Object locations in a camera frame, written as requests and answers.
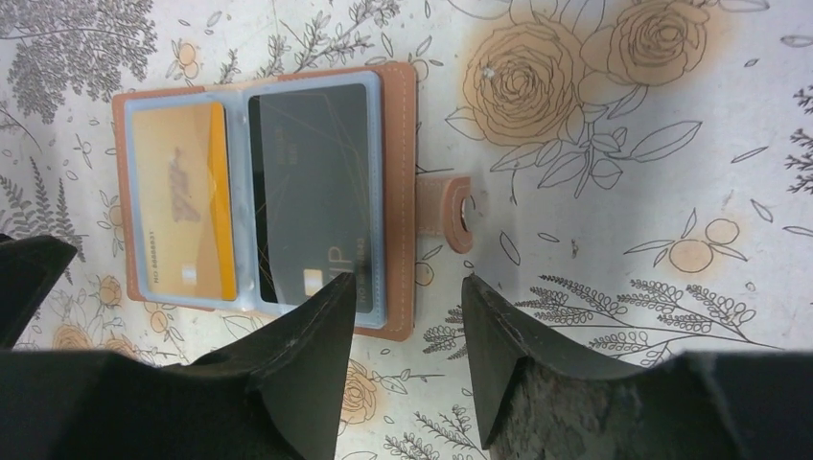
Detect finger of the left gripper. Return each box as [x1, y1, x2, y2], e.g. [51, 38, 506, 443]
[1, 234, 77, 348]

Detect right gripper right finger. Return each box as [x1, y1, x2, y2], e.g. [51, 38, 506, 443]
[461, 275, 812, 459]

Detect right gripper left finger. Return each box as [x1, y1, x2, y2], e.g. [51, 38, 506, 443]
[1, 274, 356, 459]

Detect gold credit card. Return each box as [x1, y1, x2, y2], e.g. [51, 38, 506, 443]
[128, 101, 238, 305]

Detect brown leather card holder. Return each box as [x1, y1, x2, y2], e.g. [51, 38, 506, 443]
[112, 62, 473, 341]

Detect black VIP credit card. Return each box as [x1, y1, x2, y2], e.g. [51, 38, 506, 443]
[248, 83, 375, 314]

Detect floral table mat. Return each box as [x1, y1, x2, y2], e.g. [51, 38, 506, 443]
[1, 1, 812, 459]

